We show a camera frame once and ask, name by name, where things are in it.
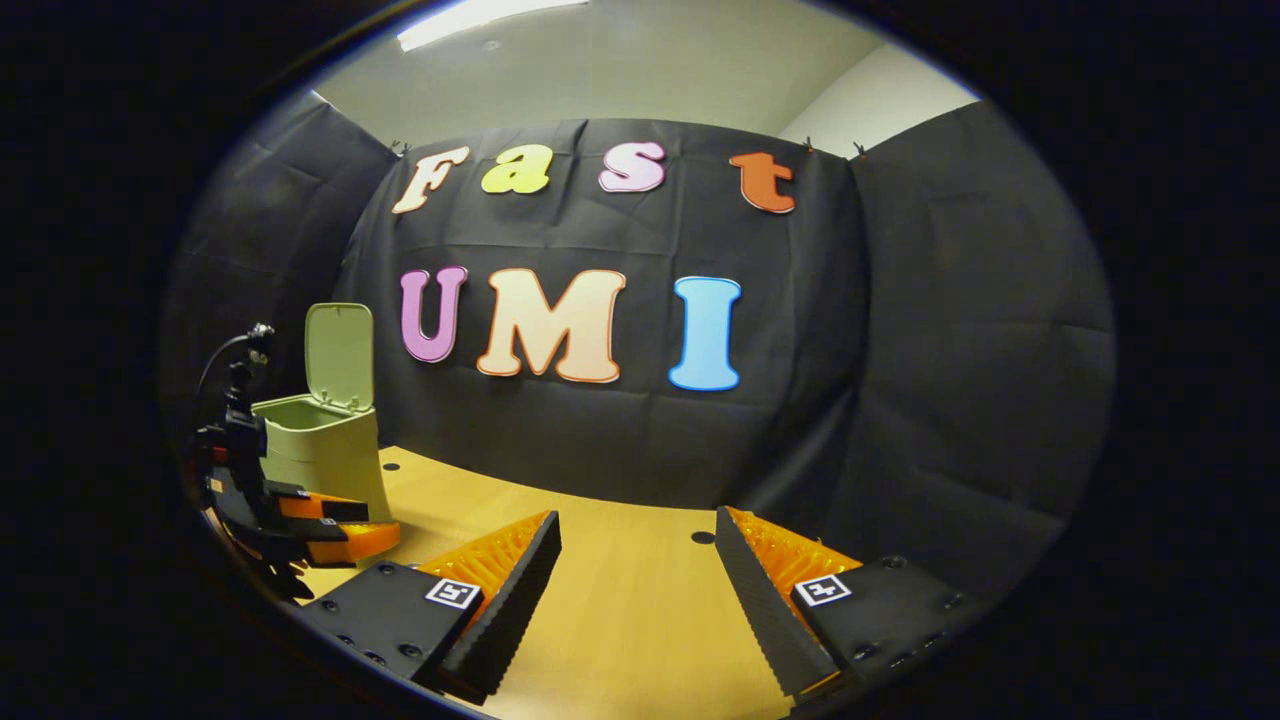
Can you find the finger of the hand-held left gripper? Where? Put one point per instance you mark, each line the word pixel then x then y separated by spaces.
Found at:
pixel 360 542
pixel 320 506

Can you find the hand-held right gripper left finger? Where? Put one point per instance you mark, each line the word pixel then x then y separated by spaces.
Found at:
pixel 505 625

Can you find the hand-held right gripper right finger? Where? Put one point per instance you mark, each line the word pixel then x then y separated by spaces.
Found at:
pixel 765 620

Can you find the pale green garbage bin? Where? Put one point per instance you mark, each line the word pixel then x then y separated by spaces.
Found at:
pixel 330 450

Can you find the wooden desktop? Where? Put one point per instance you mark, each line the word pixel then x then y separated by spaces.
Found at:
pixel 620 600

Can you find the black backdrop cloth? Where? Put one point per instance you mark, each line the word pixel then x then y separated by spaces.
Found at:
pixel 900 350

